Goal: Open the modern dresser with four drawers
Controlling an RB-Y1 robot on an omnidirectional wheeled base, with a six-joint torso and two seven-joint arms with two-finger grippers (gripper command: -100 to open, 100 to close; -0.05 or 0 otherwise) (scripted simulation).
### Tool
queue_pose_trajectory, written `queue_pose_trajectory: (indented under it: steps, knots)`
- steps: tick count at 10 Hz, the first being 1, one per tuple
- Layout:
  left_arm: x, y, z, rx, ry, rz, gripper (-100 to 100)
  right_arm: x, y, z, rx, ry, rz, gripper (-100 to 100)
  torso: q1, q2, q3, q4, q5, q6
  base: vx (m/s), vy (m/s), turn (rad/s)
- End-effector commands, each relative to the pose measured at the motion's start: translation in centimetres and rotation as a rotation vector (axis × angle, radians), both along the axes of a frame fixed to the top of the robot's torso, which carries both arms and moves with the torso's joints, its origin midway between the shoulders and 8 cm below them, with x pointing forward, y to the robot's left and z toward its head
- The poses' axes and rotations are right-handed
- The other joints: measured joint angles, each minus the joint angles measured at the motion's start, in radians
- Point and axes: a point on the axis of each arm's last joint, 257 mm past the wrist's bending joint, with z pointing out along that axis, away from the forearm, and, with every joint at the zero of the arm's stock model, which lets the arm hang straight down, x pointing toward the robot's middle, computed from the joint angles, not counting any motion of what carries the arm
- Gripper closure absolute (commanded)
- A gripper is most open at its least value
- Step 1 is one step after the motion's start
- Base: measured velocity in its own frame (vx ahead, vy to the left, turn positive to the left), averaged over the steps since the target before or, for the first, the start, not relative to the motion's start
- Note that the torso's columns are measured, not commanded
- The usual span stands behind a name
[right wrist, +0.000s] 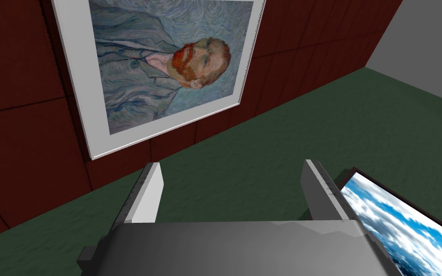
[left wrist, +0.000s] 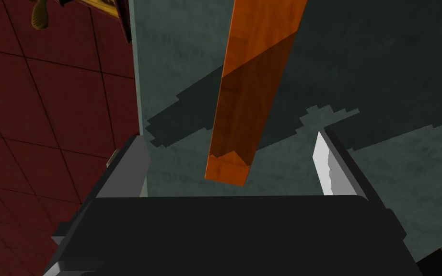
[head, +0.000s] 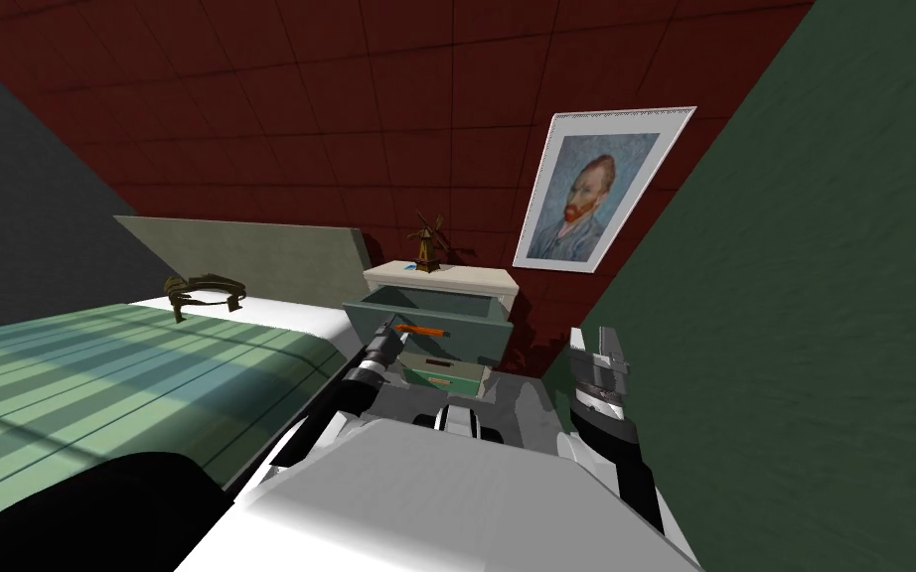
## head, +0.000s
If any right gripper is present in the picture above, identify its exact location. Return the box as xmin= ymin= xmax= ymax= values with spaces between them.
xmin=568 ymin=325 xmax=633 ymax=398

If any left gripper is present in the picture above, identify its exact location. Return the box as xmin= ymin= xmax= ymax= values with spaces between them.
xmin=366 ymin=321 xmax=409 ymax=366

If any teal open drawer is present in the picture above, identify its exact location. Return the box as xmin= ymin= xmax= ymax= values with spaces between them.
xmin=342 ymin=285 xmax=516 ymax=371

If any pale green drawer front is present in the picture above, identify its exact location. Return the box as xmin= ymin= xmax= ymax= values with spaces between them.
xmin=397 ymin=353 xmax=487 ymax=382

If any brown windmill model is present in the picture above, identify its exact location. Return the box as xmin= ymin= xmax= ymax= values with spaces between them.
xmin=406 ymin=212 xmax=454 ymax=275

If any white-topped teal nightstand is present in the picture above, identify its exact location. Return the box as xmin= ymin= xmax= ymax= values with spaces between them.
xmin=362 ymin=259 xmax=523 ymax=400

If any framed portrait painting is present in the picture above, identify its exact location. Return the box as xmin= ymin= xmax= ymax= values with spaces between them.
xmin=511 ymin=105 xmax=698 ymax=275

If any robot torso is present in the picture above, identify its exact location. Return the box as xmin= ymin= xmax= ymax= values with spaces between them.
xmin=175 ymin=402 xmax=702 ymax=572

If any dark olive curved band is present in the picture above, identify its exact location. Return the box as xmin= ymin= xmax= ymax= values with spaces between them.
xmin=163 ymin=272 xmax=248 ymax=325

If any green striped bed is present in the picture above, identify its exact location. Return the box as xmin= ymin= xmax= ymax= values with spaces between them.
xmin=0 ymin=214 xmax=373 ymax=543

